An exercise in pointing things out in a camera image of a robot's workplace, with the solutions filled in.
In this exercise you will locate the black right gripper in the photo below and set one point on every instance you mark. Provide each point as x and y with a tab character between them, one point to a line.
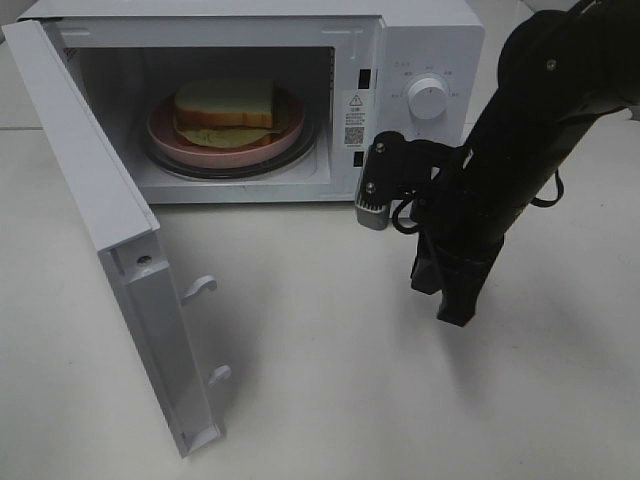
456	195

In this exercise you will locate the pink round plate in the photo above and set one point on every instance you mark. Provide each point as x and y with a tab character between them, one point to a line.
165	130

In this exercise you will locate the white bread sandwich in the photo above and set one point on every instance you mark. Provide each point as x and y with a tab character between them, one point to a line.
229	113

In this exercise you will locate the white microwave door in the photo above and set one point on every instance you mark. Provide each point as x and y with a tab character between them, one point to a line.
125	235

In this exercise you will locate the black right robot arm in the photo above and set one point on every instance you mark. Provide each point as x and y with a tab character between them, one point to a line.
558	73

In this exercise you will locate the upper white power knob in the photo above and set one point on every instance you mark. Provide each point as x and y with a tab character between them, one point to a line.
427	96

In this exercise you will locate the white warning label sticker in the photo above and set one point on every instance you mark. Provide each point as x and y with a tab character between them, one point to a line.
355	116

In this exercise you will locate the white microwave oven body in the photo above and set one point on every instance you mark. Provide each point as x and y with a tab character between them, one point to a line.
128	56

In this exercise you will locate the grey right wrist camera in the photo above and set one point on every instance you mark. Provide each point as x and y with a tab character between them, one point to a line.
378	181

